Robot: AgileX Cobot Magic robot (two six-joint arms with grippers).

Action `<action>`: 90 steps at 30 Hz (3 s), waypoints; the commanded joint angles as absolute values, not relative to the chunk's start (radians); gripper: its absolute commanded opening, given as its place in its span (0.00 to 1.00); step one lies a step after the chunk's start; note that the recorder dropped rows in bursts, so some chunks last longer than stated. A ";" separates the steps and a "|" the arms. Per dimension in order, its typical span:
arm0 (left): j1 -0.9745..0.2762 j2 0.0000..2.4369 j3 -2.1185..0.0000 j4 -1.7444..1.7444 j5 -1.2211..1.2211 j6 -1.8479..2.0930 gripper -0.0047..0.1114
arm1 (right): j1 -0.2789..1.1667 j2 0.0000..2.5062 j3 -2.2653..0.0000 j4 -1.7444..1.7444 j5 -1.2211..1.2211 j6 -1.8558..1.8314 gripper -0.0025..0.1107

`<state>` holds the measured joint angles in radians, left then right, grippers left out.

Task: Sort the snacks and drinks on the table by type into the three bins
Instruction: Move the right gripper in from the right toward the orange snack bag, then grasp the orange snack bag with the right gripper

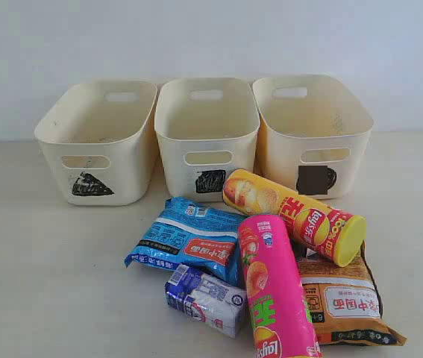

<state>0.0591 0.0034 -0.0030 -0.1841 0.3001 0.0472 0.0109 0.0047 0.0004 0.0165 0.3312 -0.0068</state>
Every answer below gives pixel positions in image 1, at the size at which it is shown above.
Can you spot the blue noodle packet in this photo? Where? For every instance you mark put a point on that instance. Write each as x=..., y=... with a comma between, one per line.
x=195, y=235

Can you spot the yellow Lays chips can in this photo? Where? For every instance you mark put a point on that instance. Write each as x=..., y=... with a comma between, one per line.
x=335, y=234

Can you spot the blue white milk carton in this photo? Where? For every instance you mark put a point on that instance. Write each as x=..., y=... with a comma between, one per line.
x=207, y=299

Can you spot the pink Lays chips can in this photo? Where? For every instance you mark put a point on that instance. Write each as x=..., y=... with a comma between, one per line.
x=280, y=319

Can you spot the orange noodle packet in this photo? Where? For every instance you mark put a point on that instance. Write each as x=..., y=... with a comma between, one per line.
x=344, y=303

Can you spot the cream bin square mark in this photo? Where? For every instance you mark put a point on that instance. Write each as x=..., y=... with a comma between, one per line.
x=206, y=128

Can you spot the cream bin circle mark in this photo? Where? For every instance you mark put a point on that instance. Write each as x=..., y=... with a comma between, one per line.
x=310, y=120

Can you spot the cream bin triangle mark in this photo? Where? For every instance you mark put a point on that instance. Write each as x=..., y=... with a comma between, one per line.
x=99, y=141

